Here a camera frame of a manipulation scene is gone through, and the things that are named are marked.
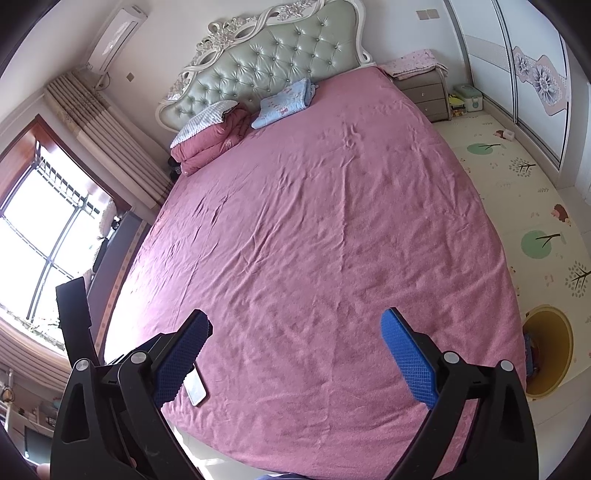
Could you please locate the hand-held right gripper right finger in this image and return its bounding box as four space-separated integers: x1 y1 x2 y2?
380 307 539 480

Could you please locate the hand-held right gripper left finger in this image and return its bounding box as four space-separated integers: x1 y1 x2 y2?
50 308 214 480

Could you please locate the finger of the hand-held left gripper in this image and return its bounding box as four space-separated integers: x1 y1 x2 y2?
55 278 100 367

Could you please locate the yellow waste bin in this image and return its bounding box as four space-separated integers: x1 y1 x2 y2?
522 305 574 398

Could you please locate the white smartphone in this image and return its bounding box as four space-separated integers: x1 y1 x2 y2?
185 357 208 407

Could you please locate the beige curtain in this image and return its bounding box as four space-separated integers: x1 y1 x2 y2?
0 318 70 388
44 71 174 210

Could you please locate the dark grey window seat cushion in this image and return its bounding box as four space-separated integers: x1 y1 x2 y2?
88 212 144 301

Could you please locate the window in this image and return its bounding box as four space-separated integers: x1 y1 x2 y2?
0 115 116 333

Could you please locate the white plush cushion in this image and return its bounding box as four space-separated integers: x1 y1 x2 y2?
100 199 122 238

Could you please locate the cream patterned play mat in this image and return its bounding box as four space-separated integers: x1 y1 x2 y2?
434 113 591 402

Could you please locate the folded pink quilt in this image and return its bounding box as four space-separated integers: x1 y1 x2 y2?
171 105 252 176

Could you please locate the white dotted pillow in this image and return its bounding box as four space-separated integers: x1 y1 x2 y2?
170 102 238 149

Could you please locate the grey nightstand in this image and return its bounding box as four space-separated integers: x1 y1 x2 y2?
396 69 451 123

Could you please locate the green and white storage box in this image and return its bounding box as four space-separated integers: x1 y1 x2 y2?
453 84 483 113

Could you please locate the folded light blue blanket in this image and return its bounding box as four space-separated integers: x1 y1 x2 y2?
250 78 317 130

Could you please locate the white air conditioner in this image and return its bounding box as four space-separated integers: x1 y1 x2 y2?
88 6 148 75

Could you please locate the pink floral cloth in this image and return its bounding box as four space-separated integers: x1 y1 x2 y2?
381 50 448 79

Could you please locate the green tufted headboard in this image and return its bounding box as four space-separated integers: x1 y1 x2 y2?
156 0 374 134

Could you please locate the white sliding-door wardrobe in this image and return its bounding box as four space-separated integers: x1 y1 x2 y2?
445 0 591 176

